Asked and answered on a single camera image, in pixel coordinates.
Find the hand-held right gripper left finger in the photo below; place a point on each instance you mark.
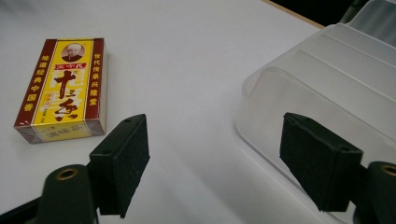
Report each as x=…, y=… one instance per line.
x=118, y=165

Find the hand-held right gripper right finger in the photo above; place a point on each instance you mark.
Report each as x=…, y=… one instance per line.
x=320, y=165

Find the translucent plastic storage box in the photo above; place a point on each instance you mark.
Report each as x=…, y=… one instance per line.
x=327, y=90

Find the yellow and red seasoning box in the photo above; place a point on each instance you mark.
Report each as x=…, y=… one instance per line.
x=63, y=90

